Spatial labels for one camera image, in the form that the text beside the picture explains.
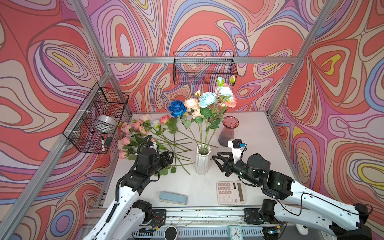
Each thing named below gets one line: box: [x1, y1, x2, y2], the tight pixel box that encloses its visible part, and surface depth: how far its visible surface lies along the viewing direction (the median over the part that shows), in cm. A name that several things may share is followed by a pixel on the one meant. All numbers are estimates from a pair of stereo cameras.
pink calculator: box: [216, 180, 246, 205], surface depth 80 cm
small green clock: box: [229, 226, 243, 240], surface depth 69 cm
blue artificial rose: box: [168, 100, 187, 118], surface depth 61 cm
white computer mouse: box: [295, 223, 309, 236], surface depth 70 cm
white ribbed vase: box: [195, 144, 211, 176], surface depth 75 cm
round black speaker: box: [164, 225, 178, 240], surface depth 67 cm
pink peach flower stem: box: [207, 75, 238, 151], surface depth 61 cm
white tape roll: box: [94, 115, 118, 134], surface depth 74 cm
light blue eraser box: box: [159, 191, 189, 206], surface depth 79 cm
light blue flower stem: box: [199, 76, 234, 151], surface depth 56 cm
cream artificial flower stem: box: [184, 90, 203, 151], surface depth 63 cm
